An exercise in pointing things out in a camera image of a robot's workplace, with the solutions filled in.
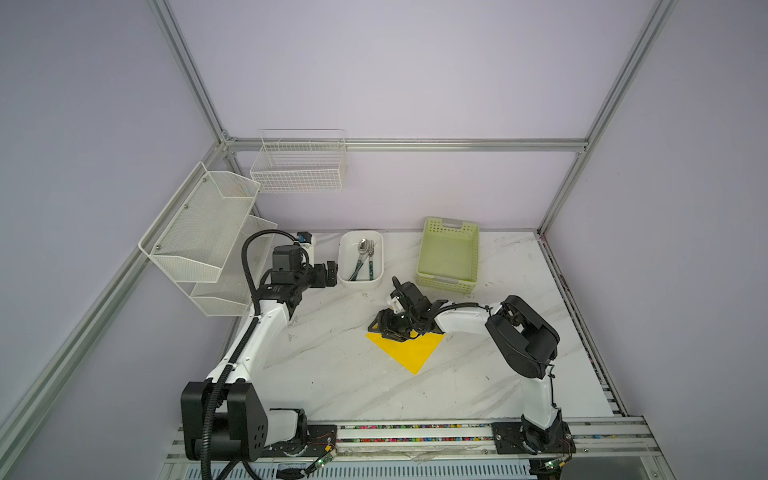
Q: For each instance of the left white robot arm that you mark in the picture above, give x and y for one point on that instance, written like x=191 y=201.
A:
x=223 y=418

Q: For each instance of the white plastic cutlery tub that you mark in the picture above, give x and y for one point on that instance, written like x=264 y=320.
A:
x=348 y=256

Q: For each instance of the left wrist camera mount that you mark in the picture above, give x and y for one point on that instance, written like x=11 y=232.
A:
x=306 y=239

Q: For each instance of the upper white mesh shelf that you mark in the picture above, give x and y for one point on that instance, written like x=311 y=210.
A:
x=191 y=240

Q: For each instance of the fork with green handle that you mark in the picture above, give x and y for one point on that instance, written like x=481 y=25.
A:
x=370 y=254

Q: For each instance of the white wire wall basket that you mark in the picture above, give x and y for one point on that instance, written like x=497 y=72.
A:
x=293 y=161

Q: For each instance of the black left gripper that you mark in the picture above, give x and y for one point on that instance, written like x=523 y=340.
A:
x=321 y=280

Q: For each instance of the white mesh shelf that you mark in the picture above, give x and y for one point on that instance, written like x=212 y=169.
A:
x=191 y=240
x=230 y=295

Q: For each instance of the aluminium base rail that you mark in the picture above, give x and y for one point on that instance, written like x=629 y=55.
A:
x=592 y=448

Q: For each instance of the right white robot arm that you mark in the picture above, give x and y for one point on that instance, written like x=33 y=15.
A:
x=527 y=343

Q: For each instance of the yellow paper napkin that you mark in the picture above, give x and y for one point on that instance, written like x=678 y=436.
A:
x=411 y=354

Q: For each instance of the light green perforated basket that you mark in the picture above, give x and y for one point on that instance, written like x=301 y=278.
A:
x=449 y=255

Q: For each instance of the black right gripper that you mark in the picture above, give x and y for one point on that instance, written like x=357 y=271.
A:
x=385 y=325

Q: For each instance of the lower white mesh shelf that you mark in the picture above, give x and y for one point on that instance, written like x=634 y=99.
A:
x=230 y=295

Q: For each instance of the spoon with green handle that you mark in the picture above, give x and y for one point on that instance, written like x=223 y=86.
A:
x=362 y=254

